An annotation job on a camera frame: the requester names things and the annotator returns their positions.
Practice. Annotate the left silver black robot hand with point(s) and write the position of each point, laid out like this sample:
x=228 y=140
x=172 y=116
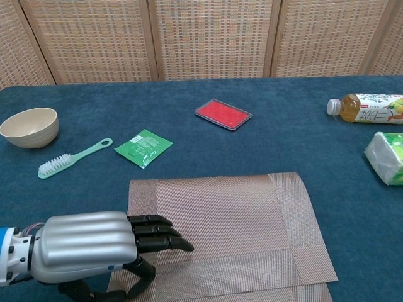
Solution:
x=85 y=242

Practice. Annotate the red ink pad case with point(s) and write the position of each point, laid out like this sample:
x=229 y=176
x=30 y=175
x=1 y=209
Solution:
x=223 y=114

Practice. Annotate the dark teal cloth-covered table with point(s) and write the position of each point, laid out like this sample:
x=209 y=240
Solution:
x=283 y=151

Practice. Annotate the green sachet packet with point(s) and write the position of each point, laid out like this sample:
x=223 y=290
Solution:
x=143 y=148

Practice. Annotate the brown woven placemat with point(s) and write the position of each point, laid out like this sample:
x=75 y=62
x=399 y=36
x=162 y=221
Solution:
x=236 y=226

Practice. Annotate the woven bamboo folding screen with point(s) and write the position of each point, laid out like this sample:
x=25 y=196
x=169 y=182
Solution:
x=204 y=37

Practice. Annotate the green yellow tissue pack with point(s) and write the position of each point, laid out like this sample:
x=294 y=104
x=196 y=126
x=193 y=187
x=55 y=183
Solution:
x=387 y=157

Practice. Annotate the light brown bowl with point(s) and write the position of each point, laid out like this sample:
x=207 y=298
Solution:
x=31 y=132

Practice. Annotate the tea bottle with label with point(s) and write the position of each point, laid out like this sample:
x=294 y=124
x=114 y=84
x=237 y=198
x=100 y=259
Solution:
x=368 y=108

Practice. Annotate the mint green brush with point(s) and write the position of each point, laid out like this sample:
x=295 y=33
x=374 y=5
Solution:
x=56 y=165

